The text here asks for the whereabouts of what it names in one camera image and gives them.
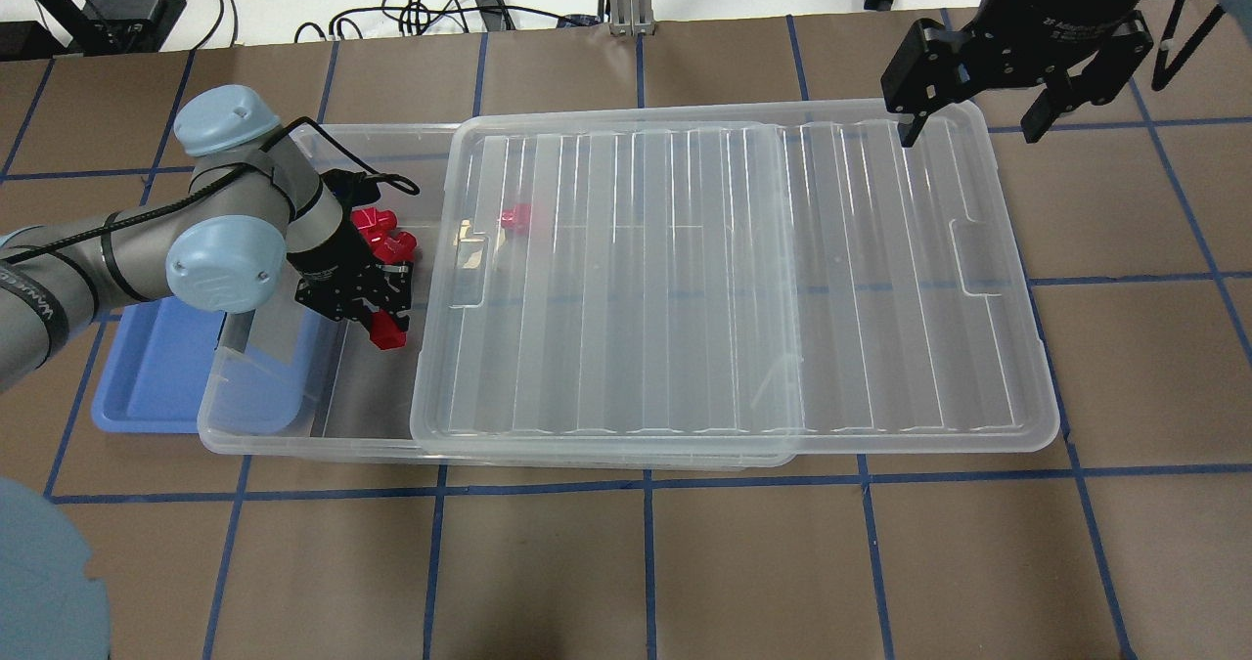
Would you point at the blue plastic tray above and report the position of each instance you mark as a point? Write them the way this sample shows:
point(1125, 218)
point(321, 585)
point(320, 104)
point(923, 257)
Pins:
point(175, 370)

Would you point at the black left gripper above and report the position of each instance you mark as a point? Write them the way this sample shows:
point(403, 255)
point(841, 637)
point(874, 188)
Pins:
point(322, 260)

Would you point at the clear plastic storage box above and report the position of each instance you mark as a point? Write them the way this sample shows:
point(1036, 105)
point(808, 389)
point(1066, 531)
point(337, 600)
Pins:
point(360, 402)

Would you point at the clear plastic box lid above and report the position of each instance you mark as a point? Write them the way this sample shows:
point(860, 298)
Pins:
point(728, 284)

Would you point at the red block in box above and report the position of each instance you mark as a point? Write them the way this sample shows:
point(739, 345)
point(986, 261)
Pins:
point(372, 218)
point(402, 247)
point(376, 240)

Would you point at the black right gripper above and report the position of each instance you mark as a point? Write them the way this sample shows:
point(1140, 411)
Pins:
point(1051, 7)

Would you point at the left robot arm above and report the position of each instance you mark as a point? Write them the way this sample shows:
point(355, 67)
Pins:
point(254, 206)

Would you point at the red block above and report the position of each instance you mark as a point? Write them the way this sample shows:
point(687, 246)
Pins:
point(517, 218)
point(385, 333)
point(376, 240)
point(402, 247)
point(372, 218)

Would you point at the red block under lid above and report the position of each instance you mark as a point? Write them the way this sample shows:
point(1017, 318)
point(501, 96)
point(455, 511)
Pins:
point(517, 218)

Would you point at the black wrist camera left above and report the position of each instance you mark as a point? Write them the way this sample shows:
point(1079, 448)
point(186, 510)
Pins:
point(353, 189)

